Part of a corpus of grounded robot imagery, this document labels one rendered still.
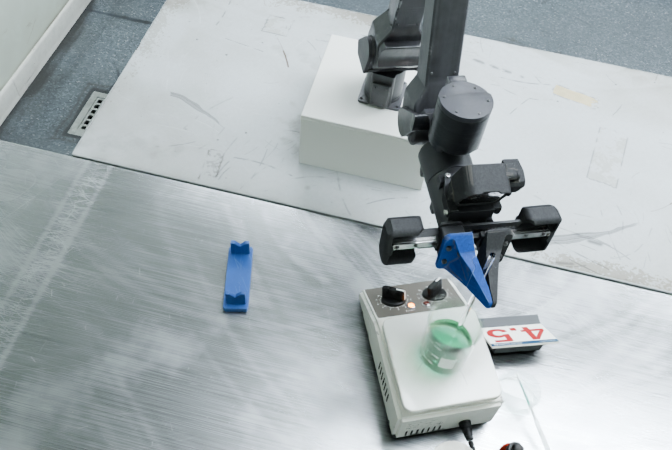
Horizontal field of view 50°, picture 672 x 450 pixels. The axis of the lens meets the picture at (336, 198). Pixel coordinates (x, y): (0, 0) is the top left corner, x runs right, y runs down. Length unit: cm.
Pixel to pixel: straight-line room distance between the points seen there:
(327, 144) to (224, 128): 19
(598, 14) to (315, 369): 244
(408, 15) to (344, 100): 20
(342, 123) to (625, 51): 209
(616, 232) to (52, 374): 82
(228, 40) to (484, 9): 181
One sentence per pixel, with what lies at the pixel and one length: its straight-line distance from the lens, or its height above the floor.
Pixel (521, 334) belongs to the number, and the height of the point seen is 92.
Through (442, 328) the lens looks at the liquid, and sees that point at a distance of 86.
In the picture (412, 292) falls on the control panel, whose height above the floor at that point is 94.
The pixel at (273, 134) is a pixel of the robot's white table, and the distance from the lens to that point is 117.
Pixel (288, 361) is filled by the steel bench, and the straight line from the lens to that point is 95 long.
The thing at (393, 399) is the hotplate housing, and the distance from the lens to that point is 87.
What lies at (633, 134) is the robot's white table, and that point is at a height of 90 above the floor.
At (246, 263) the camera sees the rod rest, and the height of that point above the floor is 91.
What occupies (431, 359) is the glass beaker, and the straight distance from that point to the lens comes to 84.
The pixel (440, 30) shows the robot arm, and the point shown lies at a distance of 80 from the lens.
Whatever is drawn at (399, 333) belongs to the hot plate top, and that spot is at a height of 99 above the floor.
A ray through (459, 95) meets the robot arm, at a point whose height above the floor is 126.
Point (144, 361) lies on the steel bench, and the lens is 97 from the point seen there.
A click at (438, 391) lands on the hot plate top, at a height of 99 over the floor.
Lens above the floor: 177
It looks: 53 degrees down
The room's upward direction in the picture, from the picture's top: 7 degrees clockwise
